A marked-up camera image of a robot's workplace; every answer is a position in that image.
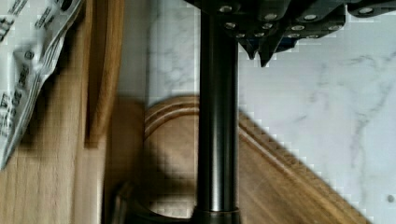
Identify wooden cutting board tray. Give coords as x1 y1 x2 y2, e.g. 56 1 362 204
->
144 95 372 224

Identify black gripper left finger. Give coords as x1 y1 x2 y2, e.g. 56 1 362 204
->
185 0 347 65

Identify snack bag in drawer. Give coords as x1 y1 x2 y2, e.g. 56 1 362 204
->
0 0 85 167

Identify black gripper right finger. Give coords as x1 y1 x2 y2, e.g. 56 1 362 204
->
347 0 396 18

